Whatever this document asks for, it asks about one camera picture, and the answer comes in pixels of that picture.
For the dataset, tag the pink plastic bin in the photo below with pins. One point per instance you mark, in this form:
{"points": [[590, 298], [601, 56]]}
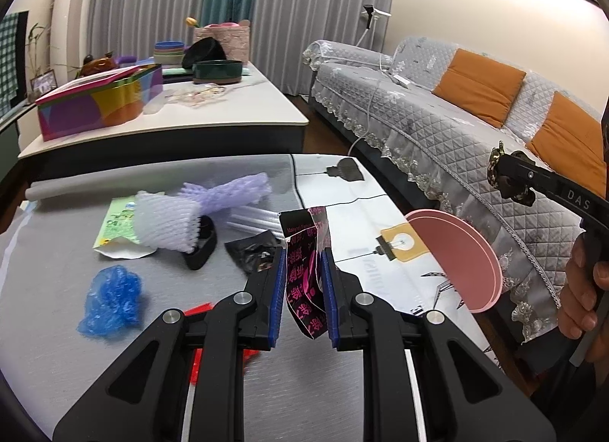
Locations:
{"points": [[456, 256]]}

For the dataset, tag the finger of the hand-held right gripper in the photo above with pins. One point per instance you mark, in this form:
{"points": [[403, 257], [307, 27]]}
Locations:
{"points": [[516, 168]]}

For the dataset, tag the black bag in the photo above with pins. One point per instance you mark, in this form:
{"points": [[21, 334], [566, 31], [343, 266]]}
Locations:
{"points": [[204, 52]]}

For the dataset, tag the purple foam net sleeve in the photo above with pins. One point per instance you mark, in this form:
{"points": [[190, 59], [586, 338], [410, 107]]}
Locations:
{"points": [[233, 192]]}

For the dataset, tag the crumpled clear plastic film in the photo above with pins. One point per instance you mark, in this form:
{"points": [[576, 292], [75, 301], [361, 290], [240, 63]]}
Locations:
{"points": [[197, 96]]}

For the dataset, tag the white foam net sleeve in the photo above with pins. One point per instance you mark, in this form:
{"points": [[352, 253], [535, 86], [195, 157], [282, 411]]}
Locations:
{"points": [[161, 223]]}

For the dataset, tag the black elastic band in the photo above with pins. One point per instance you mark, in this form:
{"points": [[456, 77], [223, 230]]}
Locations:
{"points": [[202, 252]]}

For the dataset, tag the stacked coloured plastic bowls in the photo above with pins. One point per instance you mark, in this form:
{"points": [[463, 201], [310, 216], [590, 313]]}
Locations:
{"points": [[169, 53]]}

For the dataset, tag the camouflage patterned scrap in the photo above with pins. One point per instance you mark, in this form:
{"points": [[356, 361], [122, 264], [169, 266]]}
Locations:
{"points": [[495, 171]]}

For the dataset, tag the green checkered cloth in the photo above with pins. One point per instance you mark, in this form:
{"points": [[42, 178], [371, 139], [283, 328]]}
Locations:
{"points": [[10, 57]]}

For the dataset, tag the clear plastic wrapper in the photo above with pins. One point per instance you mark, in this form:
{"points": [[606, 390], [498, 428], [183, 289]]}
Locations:
{"points": [[257, 221]]}

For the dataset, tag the mint green sheet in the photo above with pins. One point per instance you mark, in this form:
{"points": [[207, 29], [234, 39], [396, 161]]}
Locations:
{"points": [[176, 71]]}

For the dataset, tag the person's right hand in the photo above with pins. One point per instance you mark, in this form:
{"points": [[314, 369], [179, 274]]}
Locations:
{"points": [[583, 299]]}

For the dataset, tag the grey quilted sofa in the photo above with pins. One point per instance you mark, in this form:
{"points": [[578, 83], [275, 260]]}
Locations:
{"points": [[428, 137]]}

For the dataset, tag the blue plastic bag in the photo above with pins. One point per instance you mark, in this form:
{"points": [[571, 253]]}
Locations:
{"points": [[112, 299]]}

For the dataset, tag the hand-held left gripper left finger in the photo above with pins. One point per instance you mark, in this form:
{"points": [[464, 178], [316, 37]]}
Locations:
{"points": [[278, 290]]}

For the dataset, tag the white floor stand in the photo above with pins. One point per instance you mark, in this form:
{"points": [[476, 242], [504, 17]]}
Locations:
{"points": [[368, 11]]}

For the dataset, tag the colourful tin box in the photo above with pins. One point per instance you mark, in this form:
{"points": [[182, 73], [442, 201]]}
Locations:
{"points": [[95, 109]]}

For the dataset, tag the pink lace basket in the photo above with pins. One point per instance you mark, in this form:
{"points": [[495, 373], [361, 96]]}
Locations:
{"points": [[233, 42]]}

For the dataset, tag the crumpled black plastic wrapper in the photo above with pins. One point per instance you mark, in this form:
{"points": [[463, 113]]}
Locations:
{"points": [[247, 252]]}

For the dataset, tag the green and white packet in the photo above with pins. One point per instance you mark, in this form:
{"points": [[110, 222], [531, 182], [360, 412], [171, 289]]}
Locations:
{"points": [[114, 223]]}

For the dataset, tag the grey table mat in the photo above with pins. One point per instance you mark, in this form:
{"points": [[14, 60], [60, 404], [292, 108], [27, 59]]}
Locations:
{"points": [[62, 185]]}

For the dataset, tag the white coffee table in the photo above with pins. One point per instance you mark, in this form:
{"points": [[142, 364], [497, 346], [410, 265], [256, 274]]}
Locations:
{"points": [[214, 118]]}

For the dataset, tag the small photo frame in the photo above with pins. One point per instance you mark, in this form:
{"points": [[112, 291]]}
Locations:
{"points": [[44, 81]]}

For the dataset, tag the grey curtain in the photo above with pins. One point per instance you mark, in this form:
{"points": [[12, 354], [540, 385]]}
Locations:
{"points": [[309, 4]]}

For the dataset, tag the thin bamboo plant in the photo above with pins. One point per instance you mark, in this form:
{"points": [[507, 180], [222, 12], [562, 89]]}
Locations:
{"points": [[35, 42]]}

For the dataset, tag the black and pink snack wrapper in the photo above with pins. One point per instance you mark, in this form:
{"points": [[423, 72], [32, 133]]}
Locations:
{"points": [[304, 256]]}

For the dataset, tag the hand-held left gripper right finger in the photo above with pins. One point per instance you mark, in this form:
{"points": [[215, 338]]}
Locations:
{"points": [[329, 294]]}

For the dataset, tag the orange cushion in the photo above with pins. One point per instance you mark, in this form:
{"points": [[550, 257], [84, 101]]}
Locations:
{"points": [[480, 85], [566, 137]]}

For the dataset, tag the red plastic wrapper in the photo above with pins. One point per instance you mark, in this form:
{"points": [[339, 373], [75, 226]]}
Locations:
{"points": [[197, 366]]}

